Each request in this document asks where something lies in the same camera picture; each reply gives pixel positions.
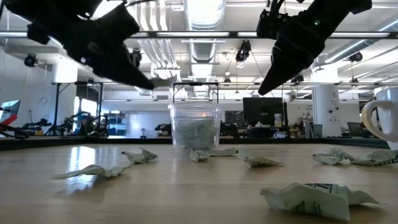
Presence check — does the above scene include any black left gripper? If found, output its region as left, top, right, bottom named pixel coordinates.
left=65, top=4, right=155, bottom=90

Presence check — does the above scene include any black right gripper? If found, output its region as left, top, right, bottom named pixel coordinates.
left=257, top=14, right=327, bottom=96

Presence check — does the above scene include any black monitor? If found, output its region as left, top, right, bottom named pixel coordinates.
left=243, top=97, right=289, bottom=127

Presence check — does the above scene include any white pillar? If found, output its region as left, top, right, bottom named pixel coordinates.
left=312, top=63, right=342, bottom=138

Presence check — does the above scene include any clear plastic cup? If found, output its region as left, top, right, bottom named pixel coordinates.
left=167, top=102, right=224, bottom=154

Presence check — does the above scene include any black office chair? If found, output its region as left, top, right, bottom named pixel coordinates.
left=347, top=122, right=366, bottom=139

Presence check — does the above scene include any white ceramic mug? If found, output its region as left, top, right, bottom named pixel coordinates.
left=361, top=87, right=398, bottom=156

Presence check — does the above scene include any tilted red white screen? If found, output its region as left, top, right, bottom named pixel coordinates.
left=0, top=99, right=21, bottom=126

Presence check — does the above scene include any black hanging camera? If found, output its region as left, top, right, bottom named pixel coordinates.
left=234, top=39, right=252, bottom=63

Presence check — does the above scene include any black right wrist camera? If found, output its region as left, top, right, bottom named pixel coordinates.
left=256, top=0, right=294, bottom=40

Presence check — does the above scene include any black aluminium table frame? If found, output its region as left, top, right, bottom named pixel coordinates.
left=0, top=136, right=390, bottom=152

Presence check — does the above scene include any silver ventilation duct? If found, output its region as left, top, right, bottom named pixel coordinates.
left=183, top=0, right=227, bottom=63

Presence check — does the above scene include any tall black stand frame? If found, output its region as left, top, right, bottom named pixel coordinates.
left=51, top=81, right=104, bottom=137

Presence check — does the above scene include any slanted silver duct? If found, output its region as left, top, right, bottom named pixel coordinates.
left=323, top=18, right=398, bottom=65

